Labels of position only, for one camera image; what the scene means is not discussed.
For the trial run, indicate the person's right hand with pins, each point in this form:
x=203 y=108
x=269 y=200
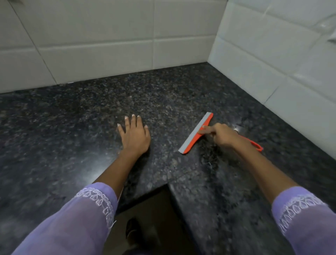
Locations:
x=225 y=135

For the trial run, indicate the person's left hand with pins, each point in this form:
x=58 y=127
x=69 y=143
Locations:
x=136 y=139

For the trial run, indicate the person's left thumb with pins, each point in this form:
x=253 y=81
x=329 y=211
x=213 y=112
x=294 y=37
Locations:
x=147 y=132

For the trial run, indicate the person's left middle finger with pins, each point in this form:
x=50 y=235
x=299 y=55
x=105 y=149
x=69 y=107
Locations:
x=133 y=121

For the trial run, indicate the person's left little finger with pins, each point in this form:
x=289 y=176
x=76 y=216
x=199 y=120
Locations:
x=121 y=130

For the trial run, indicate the orange squeegee with grey blade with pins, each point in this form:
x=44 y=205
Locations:
x=194 y=134

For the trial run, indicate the person's left forearm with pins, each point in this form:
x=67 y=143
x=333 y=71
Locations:
x=118 y=170

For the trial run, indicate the person's right forearm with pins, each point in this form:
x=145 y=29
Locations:
x=262 y=168

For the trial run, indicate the black shoe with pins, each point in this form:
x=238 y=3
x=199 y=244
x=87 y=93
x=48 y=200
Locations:
x=133 y=232

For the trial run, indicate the purple lace-trimmed sleeve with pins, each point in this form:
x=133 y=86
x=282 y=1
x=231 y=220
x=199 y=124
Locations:
x=307 y=220
x=76 y=223

